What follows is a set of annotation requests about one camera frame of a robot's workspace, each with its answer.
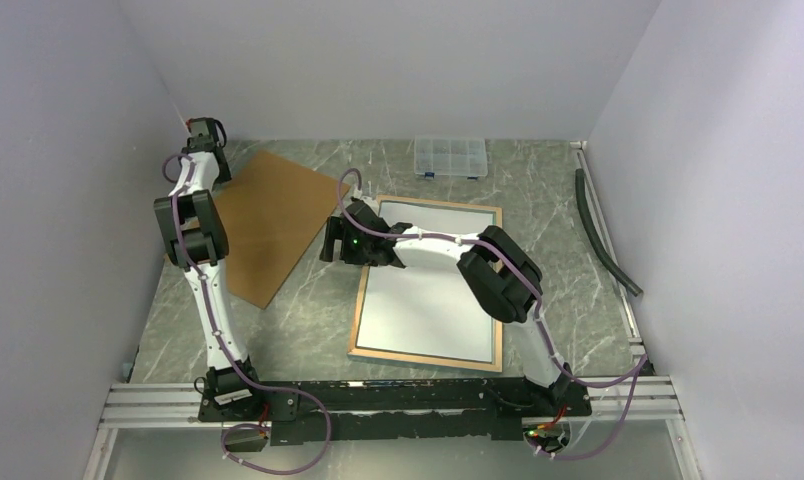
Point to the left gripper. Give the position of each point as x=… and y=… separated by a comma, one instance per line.
x=226, y=175

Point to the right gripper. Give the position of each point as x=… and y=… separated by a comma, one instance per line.
x=337, y=230

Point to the brown backing board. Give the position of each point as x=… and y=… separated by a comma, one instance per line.
x=271, y=212

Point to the blue picture frame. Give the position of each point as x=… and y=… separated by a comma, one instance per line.
x=356, y=331

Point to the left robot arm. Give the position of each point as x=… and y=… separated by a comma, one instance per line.
x=195, y=241

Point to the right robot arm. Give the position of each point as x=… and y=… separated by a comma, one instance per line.
x=501, y=277

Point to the clear plastic organizer box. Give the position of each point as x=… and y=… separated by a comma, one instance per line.
x=450, y=156

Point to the black base bar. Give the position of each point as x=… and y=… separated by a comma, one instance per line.
x=308, y=411

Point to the aluminium rail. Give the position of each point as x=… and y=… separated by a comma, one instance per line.
x=176, y=405

